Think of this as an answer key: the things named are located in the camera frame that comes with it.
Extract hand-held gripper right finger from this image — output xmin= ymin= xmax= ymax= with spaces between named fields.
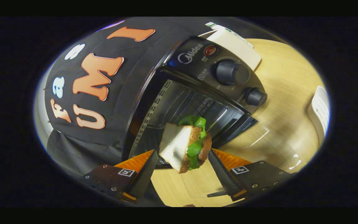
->
xmin=208 ymin=148 xmax=293 ymax=201

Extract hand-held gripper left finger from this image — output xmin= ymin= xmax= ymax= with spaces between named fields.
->
xmin=84 ymin=150 xmax=159 ymax=203

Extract toast and lettuce sandwich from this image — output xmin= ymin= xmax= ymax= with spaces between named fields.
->
xmin=159 ymin=116 xmax=212 ymax=174

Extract black toaster oven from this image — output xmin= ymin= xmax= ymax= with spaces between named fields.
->
xmin=123 ymin=36 xmax=302 ymax=199

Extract white pop-up toaster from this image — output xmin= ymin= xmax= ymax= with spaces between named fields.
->
xmin=207 ymin=30 xmax=262 ymax=71

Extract white rectangular tray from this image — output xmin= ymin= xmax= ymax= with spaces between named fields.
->
xmin=307 ymin=86 xmax=330 ymax=145

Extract black backdrop cloth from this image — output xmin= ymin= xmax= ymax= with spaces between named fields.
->
xmin=44 ymin=19 xmax=204 ymax=176

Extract white bottle with green label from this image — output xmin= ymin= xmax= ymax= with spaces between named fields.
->
xmin=205 ymin=22 xmax=254 ymax=49

